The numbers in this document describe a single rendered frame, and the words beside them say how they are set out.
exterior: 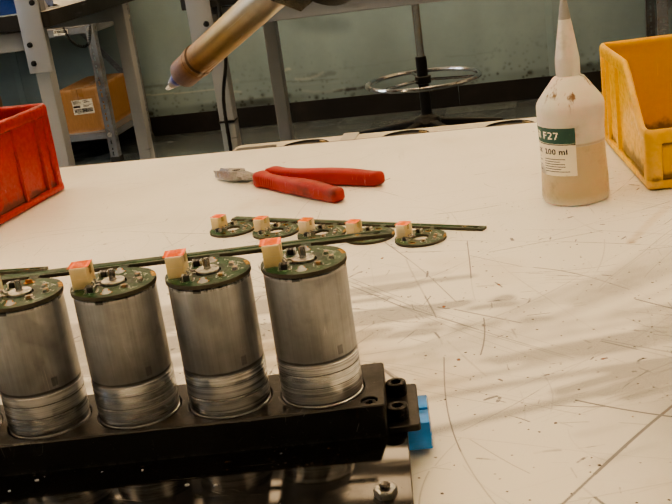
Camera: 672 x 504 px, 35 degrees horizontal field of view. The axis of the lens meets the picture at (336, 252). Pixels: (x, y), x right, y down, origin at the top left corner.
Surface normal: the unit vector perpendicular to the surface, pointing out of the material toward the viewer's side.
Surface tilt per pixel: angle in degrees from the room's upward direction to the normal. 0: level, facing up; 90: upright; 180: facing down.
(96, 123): 88
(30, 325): 90
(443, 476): 0
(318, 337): 90
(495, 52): 90
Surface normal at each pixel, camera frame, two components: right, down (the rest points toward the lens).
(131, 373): 0.28, 0.26
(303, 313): -0.07, 0.32
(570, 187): -0.28, 0.33
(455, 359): -0.13, -0.94
